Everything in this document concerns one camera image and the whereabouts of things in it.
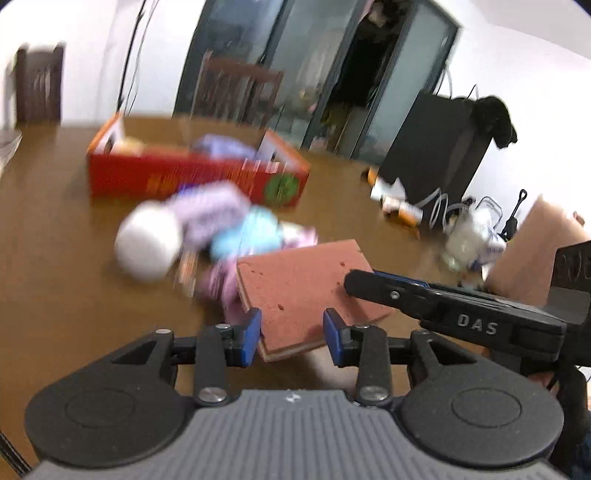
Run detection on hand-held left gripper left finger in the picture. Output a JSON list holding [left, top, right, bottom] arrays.
[[111, 308, 263, 408]]

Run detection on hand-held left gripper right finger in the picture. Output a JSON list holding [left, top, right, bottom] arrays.
[[323, 308, 476, 408]]

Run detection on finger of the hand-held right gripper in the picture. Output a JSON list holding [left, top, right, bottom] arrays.
[[373, 271, 548, 311], [344, 270, 566, 361]]

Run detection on brick red sponge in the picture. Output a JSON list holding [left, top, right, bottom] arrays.
[[235, 239, 395, 363]]

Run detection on white foam cylinder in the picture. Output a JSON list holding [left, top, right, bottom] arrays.
[[115, 200, 183, 283]]

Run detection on red cardboard box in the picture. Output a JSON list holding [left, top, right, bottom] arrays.
[[87, 113, 311, 209]]

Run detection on pink soft cloth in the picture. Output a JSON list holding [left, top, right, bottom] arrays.
[[178, 222, 319, 324]]

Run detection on light blue soft toy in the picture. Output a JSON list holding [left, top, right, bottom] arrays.
[[210, 207, 283, 259]]

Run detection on yellow soft item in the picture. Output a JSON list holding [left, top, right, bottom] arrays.
[[113, 137, 148, 155]]

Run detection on person's right hand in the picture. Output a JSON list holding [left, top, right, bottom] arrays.
[[529, 364, 591, 444]]

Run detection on clear plastic bag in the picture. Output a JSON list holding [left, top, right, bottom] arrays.
[[443, 210, 490, 271]]

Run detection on white plastic bag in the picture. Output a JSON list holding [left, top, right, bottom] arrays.
[[475, 198, 508, 266]]

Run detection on black clip tool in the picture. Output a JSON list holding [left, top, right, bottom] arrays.
[[501, 189, 528, 241]]

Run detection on orange bottle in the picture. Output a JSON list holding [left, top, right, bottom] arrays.
[[383, 198, 423, 228]]

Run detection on white bottle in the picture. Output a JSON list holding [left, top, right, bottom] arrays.
[[369, 178, 407, 201]]

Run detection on lavender printed cloth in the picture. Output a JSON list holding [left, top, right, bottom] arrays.
[[166, 181, 252, 250]]

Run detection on black speaker box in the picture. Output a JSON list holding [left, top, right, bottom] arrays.
[[376, 92, 490, 217]]

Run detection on black cloth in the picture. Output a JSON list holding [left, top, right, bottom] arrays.
[[455, 96, 519, 149]]

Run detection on purple folded cloth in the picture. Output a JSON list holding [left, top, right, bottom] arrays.
[[191, 135, 257, 160]]

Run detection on dark wooden chair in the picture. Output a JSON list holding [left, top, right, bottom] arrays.
[[14, 44, 65, 125], [191, 51, 284, 130]]

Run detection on glass sliding door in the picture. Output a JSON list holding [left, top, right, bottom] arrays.
[[173, 0, 462, 164]]

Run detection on white cable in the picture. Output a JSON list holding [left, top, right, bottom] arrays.
[[413, 191, 451, 229]]

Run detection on black wall cables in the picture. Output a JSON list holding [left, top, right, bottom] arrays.
[[117, 0, 154, 116]]

